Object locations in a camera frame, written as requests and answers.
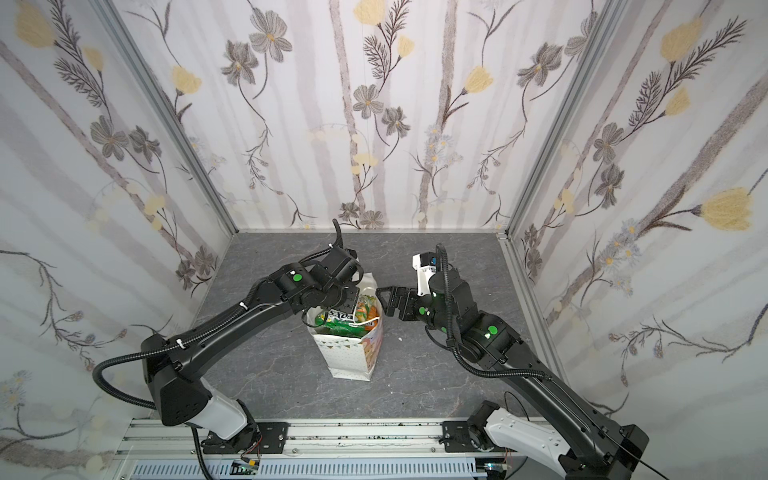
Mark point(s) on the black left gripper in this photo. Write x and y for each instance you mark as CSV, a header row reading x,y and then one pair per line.
x,y
349,294

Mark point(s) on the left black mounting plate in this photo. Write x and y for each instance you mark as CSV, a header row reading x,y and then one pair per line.
x,y
272,437

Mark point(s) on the black mounting plate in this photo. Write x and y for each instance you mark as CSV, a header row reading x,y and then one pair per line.
x,y
455,437
272,437

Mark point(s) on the green Fox's candy bag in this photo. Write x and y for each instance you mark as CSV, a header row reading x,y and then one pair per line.
x,y
363,319

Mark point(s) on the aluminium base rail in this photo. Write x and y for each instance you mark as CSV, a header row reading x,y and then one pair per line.
x,y
150,450

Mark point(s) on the white cartoon paper gift bag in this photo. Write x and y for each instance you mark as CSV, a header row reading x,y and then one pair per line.
x,y
350,358

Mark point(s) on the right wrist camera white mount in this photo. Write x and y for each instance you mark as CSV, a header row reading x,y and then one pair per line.
x,y
425,265

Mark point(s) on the white vented cable duct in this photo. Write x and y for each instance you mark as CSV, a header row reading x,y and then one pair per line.
x,y
377,468

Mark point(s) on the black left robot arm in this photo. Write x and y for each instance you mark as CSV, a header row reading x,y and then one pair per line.
x,y
175,379

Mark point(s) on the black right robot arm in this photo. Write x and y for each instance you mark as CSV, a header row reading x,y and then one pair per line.
x,y
578,441

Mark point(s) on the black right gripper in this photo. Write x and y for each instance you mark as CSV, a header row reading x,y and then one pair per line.
x,y
405,303

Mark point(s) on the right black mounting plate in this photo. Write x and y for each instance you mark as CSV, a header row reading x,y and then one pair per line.
x,y
455,437

